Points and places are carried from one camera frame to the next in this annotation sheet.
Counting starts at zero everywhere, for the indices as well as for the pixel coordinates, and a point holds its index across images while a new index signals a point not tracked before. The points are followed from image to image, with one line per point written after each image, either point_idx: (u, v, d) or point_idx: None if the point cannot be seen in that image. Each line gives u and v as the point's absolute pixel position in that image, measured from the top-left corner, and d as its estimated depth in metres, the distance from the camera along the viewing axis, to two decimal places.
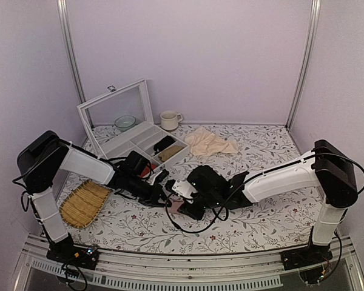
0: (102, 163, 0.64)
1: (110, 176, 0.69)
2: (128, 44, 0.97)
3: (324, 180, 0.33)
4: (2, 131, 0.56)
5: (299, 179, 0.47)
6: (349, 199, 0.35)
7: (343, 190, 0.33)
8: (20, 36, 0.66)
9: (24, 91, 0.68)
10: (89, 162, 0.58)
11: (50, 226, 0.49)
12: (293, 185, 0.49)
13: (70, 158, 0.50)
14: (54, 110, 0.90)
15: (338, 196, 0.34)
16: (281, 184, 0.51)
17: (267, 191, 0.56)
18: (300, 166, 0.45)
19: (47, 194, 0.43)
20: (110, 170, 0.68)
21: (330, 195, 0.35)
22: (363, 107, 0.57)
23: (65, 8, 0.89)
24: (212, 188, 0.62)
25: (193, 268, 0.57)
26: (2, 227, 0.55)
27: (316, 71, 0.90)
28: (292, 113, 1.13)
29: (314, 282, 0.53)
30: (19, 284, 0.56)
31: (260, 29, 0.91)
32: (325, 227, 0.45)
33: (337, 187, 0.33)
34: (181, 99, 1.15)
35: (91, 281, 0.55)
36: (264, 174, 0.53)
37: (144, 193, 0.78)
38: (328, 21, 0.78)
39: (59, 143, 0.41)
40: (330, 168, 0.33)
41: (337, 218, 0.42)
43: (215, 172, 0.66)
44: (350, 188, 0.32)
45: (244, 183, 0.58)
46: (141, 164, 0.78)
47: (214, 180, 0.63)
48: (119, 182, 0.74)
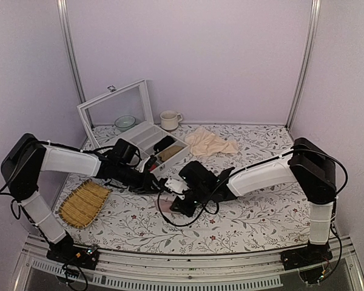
0: (85, 156, 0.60)
1: (97, 167, 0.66)
2: (128, 45, 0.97)
3: (301, 177, 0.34)
4: (2, 130, 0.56)
5: (277, 174, 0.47)
6: (330, 196, 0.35)
7: (321, 187, 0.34)
8: (20, 36, 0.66)
9: (24, 92, 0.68)
10: (74, 158, 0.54)
11: (47, 228, 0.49)
12: (278, 179, 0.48)
13: (54, 158, 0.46)
14: (54, 110, 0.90)
15: (316, 193, 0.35)
16: (262, 179, 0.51)
17: (249, 187, 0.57)
18: (278, 161, 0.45)
19: (34, 199, 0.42)
20: (96, 161, 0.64)
21: (308, 191, 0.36)
22: (362, 107, 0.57)
23: (65, 8, 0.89)
24: (200, 182, 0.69)
25: (193, 268, 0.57)
26: (2, 226, 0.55)
27: (316, 71, 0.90)
28: (292, 113, 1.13)
29: (314, 282, 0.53)
30: (19, 284, 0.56)
31: (259, 30, 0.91)
32: (320, 225, 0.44)
33: (315, 183, 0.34)
34: (181, 99, 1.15)
35: (91, 281, 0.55)
36: (247, 170, 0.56)
37: (134, 180, 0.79)
38: (328, 20, 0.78)
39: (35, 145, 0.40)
40: (307, 164, 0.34)
41: (328, 216, 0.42)
43: (204, 167, 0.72)
44: (327, 184, 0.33)
45: (229, 178, 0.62)
46: (127, 151, 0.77)
47: (202, 175, 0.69)
48: (108, 171, 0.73)
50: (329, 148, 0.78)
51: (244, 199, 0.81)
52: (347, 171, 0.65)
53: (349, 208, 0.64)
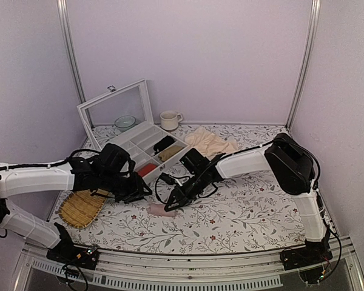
0: (55, 170, 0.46)
1: (73, 180, 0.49)
2: (127, 45, 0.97)
3: (275, 164, 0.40)
4: (2, 133, 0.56)
5: (256, 162, 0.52)
6: (299, 188, 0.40)
7: (292, 177, 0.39)
8: (21, 38, 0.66)
9: (25, 92, 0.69)
10: (38, 177, 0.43)
11: (39, 237, 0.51)
12: (256, 167, 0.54)
13: (8, 186, 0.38)
14: (54, 110, 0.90)
15: (289, 182, 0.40)
16: (246, 166, 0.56)
17: (233, 171, 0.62)
18: (259, 150, 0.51)
19: (9, 222, 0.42)
20: (68, 176, 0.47)
21: (281, 180, 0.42)
22: (361, 107, 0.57)
23: (65, 7, 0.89)
24: (195, 166, 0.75)
25: (193, 268, 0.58)
26: None
27: (315, 72, 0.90)
28: (292, 113, 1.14)
29: (314, 282, 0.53)
30: (19, 284, 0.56)
31: (259, 30, 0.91)
32: (309, 219, 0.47)
33: (287, 173, 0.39)
34: (181, 100, 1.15)
35: (91, 281, 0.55)
36: (233, 155, 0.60)
37: (124, 187, 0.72)
38: (328, 21, 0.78)
39: None
40: (280, 155, 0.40)
41: (315, 209, 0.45)
43: (200, 154, 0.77)
44: (296, 176, 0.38)
45: (217, 160, 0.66)
46: (115, 159, 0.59)
47: (198, 160, 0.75)
48: (88, 183, 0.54)
50: (329, 148, 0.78)
51: (244, 199, 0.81)
52: (349, 172, 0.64)
53: (349, 208, 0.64)
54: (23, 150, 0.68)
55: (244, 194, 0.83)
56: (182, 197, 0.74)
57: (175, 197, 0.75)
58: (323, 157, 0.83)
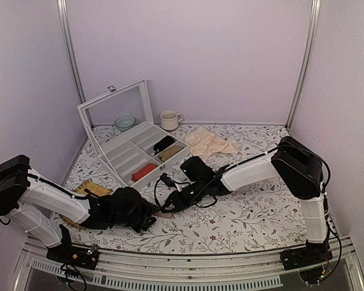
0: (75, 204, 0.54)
1: (82, 217, 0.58)
2: (128, 45, 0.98)
3: (283, 170, 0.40)
4: (2, 132, 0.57)
5: (262, 169, 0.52)
6: (312, 192, 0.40)
7: (303, 181, 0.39)
8: (20, 39, 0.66)
9: (25, 93, 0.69)
10: (62, 204, 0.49)
11: (40, 235, 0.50)
12: (263, 174, 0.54)
13: (36, 196, 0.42)
14: (53, 110, 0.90)
15: (299, 186, 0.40)
16: (252, 174, 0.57)
17: (241, 182, 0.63)
18: (264, 158, 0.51)
19: (16, 214, 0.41)
20: (84, 213, 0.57)
21: (292, 185, 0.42)
22: (362, 106, 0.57)
23: (65, 8, 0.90)
24: (198, 176, 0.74)
25: (193, 268, 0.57)
26: (2, 219, 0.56)
27: (315, 72, 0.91)
28: (292, 113, 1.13)
29: (314, 282, 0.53)
30: (19, 284, 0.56)
31: (259, 30, 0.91)
32: (312, 222, 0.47)
33: (298, 177, 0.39)
34: (181, 99, 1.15)
35: (91, 281, 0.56)
36: (238, 166, 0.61)
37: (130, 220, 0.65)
38: (328, 21, 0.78)
39: (20, 179, 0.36)
40: (287, 159, 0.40)
41: (320, 213, 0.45)
43: (202, 163, 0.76)
44: (307, 179, 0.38)
45: (222, 173, 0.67)
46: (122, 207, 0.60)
47: (202, 170, 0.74)
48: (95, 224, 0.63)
50: (329, 148, 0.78)
51: (244, 199, 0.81)
52: (349, 171, 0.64)
53: (349, 208, 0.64)
54: (23, 150, 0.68)
55: (244, 194, 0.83)
56: (179, 202, 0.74)
57: (173, 200, 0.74)
58: (324, 157, 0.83)
